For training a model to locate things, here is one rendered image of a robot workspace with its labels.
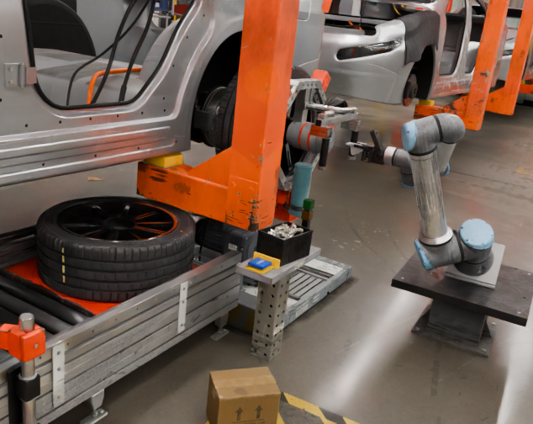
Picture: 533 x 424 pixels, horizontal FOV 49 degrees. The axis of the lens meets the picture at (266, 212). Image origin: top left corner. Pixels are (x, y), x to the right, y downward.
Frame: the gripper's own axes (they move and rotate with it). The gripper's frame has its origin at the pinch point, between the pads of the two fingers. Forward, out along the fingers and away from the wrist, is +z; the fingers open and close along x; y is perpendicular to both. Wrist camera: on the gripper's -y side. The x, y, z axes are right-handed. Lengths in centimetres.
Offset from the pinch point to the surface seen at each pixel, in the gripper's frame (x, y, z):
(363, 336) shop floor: -34, 83, -37
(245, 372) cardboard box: -119, 65, -23
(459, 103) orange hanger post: 346, 8, 31
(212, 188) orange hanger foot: -76, 17, 29
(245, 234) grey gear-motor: -55, 43, 23
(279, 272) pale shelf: -90, 38, -16
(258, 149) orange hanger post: -76, -5, 8
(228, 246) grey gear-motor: -57, 50, 30
